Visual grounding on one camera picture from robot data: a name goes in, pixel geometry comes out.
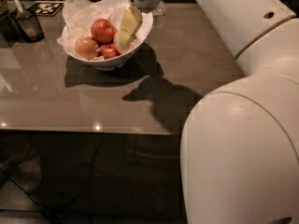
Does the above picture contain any black white marker tag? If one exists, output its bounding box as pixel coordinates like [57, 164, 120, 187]
[28, 1, 64, 17]

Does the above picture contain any red apple with sticker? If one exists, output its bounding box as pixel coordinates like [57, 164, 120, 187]
[113, 32, 136, 54]

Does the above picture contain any left yellowish red apple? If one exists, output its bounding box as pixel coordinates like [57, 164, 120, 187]
[75, 36, 100, 60]

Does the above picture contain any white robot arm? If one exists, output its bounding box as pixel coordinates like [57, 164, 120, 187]
[180, 0, 299, 224]

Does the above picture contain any white bowl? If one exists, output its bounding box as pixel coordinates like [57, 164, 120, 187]
[61, 0, 154, 72]

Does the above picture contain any dark container at left edge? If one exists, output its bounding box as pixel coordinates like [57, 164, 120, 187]
[0, 0, 19, 47]

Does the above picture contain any clear glass container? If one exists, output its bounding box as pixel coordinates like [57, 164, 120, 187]
[152, 1, 165, 16]

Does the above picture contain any black floor cable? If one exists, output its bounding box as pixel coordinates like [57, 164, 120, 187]
[0, 166, 94, 224]

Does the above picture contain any top red apple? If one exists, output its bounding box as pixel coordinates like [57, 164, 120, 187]
[91, 19, 116, 44]

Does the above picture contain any dark scoop with white handle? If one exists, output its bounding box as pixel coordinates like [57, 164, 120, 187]
[11, 0, 44, 43]

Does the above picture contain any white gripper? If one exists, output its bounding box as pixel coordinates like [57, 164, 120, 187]
[118, 0, 162, 45]

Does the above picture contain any small red apple front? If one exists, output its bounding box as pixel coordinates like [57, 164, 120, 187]
[100, 43, 120, 60]

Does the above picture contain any white crumpled paper liner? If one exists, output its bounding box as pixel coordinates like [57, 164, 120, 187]
[57, 0, 140, 62]

